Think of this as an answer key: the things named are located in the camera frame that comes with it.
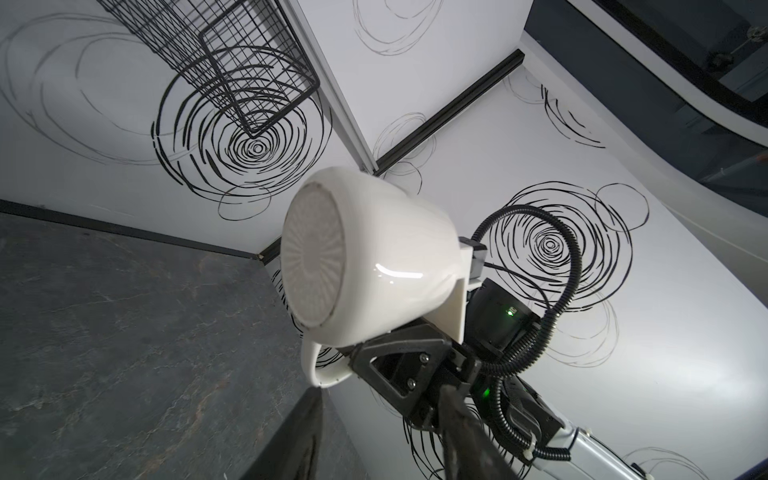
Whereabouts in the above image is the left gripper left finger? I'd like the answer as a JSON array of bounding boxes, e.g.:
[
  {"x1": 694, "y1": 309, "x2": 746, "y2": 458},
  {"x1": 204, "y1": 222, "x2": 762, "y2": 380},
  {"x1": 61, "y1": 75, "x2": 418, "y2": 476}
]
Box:
[{"x1": 241, "y1": 387, "x2": 323, "y2": 480}]

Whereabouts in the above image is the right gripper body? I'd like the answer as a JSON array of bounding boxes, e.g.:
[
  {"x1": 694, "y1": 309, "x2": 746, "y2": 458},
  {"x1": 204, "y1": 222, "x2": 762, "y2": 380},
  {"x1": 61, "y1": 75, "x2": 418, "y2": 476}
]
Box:
[{"x1": 348, "y1": 278, "x2": 541, "y2": 432}]

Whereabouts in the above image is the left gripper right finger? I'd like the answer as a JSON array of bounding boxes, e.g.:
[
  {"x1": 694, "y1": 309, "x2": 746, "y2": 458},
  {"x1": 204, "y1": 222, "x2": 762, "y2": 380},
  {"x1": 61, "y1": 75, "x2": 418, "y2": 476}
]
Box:
[{"x1": 438, "y1": 385, "x2": 519, "y2": 480}]

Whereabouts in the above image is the large white mug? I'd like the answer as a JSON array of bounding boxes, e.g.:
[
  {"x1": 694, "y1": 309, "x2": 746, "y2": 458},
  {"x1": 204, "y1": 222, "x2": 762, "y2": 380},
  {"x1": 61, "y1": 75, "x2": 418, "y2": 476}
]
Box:
[{"x1": 280, "y1": 167, "x2": 461, "y2": 388}]

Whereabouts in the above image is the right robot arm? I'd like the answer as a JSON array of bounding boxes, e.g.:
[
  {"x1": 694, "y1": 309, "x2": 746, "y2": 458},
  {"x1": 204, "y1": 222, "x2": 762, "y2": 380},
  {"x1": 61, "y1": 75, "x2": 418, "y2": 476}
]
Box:
[{"x1": 337, "y1": 271, "x2": 645, "y2": 479}]

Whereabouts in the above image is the black corrugated cable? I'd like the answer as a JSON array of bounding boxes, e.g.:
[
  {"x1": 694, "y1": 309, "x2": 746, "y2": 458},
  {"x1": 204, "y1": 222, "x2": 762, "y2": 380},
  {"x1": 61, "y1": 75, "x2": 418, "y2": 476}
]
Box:
[{"x1": 470, "y1": 205, "x2": 584, "y2": 462}]

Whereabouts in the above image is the black wire basket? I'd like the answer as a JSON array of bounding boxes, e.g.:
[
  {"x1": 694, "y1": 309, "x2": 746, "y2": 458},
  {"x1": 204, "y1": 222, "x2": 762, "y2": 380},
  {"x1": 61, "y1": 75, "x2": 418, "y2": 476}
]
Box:
[{"x1": 101, "y1": 0, "x2": 320, "y2": 138}]

